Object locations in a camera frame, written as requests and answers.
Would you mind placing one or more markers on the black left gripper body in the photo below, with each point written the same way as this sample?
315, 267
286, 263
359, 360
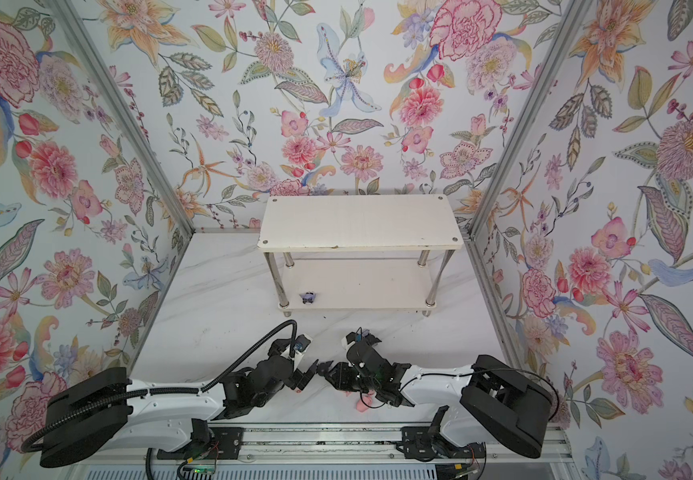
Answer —
297, 370

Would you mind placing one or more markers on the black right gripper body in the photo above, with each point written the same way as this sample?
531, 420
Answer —
349, 372

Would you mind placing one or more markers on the black purple figurine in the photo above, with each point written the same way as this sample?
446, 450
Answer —
308, 297

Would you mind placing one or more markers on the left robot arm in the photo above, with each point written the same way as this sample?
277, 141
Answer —
113, 411

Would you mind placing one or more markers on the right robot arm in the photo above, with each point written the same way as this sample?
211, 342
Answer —
476, 403

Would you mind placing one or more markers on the white two-tier shelf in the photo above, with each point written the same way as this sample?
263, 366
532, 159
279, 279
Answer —
379, 252

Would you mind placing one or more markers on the pink pig toy right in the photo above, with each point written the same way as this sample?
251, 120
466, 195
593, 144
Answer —
369, 396

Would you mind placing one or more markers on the pink pig toy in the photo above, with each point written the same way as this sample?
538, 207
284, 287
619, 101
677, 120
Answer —
363, 404
369, 396

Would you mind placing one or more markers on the pink pig toy near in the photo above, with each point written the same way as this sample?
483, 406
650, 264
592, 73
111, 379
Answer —
363, 404

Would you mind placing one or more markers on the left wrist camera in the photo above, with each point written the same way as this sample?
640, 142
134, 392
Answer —
300, 347

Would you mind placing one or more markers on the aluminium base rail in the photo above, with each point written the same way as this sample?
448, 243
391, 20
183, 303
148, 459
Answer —
337, 443

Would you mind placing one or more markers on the aluminium corner post right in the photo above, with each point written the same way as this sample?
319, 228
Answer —
568, 27

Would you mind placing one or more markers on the aluminium corner post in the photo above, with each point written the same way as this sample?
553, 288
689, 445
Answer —
68, 19
568, 27

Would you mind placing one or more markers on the aluminium corner post left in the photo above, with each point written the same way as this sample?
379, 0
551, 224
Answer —
68, 19

